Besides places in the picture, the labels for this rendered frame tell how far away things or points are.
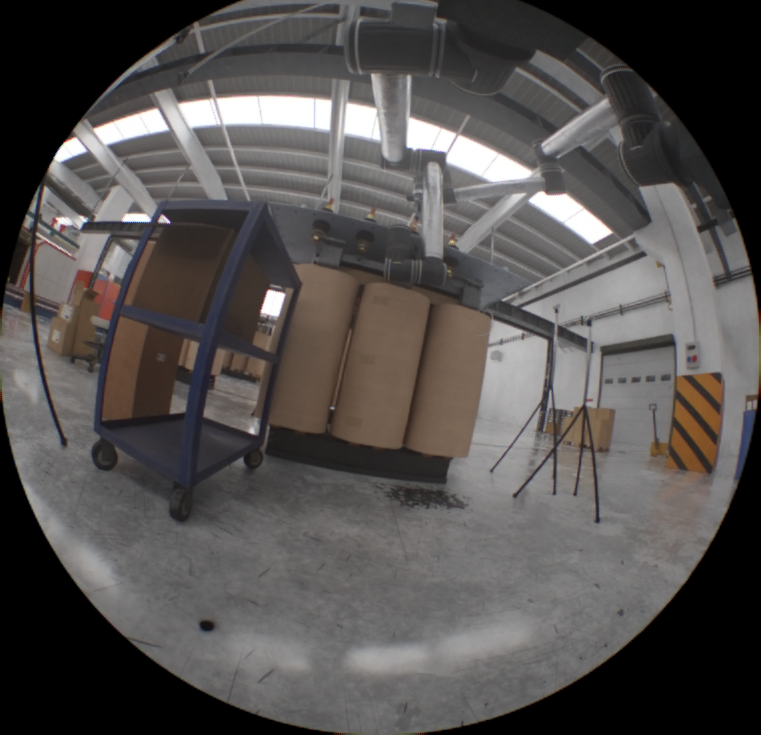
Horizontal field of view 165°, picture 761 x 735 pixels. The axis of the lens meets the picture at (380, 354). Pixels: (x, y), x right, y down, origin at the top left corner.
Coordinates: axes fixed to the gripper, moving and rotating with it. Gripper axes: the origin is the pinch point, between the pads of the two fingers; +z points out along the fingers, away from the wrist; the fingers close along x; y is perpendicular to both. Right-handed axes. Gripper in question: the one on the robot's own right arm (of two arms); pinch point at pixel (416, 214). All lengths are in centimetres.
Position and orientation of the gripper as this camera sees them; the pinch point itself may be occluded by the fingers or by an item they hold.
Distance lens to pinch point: 179.0
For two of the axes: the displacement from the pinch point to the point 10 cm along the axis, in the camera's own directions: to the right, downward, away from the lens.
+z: -2.1, 9.7, -1.4
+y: 9.6, 1.7, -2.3
